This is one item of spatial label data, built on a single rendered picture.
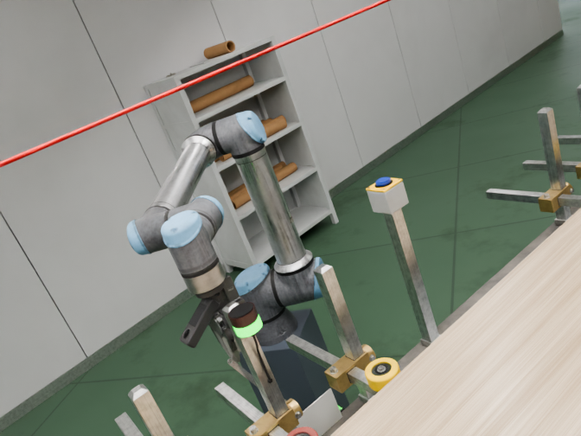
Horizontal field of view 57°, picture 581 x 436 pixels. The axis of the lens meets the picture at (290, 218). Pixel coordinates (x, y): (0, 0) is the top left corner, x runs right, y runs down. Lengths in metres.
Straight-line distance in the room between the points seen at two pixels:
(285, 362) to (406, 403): 0.94
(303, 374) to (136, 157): 2.30
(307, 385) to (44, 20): 2.76
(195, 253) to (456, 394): 0.61
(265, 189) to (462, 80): 5.06
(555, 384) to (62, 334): 3.21
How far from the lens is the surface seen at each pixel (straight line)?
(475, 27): 7.01
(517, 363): 1.23
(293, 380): 2.12
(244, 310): 1.14
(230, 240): 3.99
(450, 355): 1.28
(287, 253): 1.90
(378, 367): 1.29
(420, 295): 1.54
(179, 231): 1.14
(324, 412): 1.47
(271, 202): 1.82
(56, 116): 3.75
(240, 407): 1.43
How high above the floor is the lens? 1.71
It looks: 21 degrees down
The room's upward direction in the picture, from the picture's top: 21 degrees counter-clockwise
